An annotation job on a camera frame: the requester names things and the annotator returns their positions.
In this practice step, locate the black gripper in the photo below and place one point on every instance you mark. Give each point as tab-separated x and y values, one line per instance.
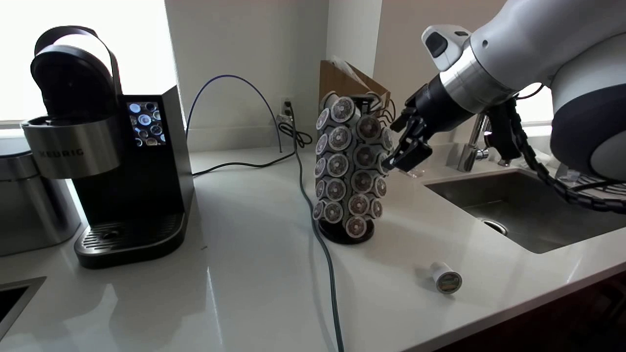
426	112

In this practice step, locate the chrome sink faucet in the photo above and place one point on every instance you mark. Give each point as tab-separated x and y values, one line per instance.
471	151

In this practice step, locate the black coffee pod carousel stand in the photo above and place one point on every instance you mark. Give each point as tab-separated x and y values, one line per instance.
352	139

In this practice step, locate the wooden condiment organizer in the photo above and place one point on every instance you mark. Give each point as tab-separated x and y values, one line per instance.
344	79

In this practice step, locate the white coffee pod lying sideways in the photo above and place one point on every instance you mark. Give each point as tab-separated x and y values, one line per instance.
444	278

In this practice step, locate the black Keurig coffee machine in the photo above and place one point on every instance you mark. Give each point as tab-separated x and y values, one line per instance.
125	155

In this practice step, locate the stainless steel canister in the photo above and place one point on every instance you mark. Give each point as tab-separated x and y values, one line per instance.
33	212

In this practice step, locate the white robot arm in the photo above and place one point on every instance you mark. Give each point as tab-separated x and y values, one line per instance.
577	47

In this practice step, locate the stainless steel sink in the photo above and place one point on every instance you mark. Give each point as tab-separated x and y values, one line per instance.
526	212

